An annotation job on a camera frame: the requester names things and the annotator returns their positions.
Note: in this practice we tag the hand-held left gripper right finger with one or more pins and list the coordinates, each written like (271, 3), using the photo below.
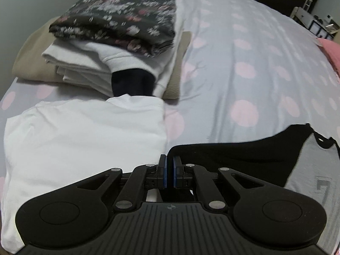
(175, 171)

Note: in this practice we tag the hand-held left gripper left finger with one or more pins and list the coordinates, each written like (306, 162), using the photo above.
(165, 171)

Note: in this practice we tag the black and grey raglan shirt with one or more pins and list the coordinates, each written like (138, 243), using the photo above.
(239, 156)

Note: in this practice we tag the grey bed with pink dots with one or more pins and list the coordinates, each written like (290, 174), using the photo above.
(212, 98)

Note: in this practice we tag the folded white t-shirt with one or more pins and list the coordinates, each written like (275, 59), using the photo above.
(79, 138)

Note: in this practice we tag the dark navy folded garment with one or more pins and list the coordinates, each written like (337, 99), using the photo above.
(132, 82)

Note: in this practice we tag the cream ribbed folded garment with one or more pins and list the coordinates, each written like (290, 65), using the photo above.
(85, 81)

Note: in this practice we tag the folded white sweatshirt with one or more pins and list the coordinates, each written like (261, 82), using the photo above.
(79, 55)

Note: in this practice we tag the dark floral folded garment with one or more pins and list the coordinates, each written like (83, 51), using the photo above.
(119, 13)

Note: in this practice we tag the beige folded blanket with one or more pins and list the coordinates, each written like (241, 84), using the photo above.
(29, 58)

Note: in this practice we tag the pink pillow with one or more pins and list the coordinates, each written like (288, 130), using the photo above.
(333, 53)

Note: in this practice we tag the white nightstand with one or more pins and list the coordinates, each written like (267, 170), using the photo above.
(300, 14)

